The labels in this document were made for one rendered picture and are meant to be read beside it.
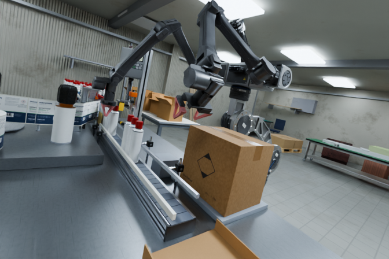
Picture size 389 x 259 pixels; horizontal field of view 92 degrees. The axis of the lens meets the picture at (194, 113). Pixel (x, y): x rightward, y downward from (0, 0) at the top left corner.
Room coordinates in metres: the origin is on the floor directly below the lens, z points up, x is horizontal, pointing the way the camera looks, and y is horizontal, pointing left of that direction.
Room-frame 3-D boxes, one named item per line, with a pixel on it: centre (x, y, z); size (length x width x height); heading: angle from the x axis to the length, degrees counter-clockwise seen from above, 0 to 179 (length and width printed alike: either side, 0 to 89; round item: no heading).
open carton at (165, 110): (3.07, 0.39, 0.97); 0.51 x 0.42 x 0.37; 135
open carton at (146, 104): (3.68, 0.94, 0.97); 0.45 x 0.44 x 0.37; 132
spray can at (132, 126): (0.95, 0.29, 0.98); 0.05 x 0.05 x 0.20
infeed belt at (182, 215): (1.18, 0.48, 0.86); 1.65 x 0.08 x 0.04; 38
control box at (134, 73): (1.32, 0.48, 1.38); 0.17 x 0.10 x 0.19; 93
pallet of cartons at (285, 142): (6.65, -3.33, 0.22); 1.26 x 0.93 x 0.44; 128
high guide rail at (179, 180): (0.97, 0.27, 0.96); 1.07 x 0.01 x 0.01; 38
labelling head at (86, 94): (1.45, 0.81, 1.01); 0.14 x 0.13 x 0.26; 38
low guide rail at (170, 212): (0.93, 0.33, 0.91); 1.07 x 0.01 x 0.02; 38
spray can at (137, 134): (0.88, 0.25, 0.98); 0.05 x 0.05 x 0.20
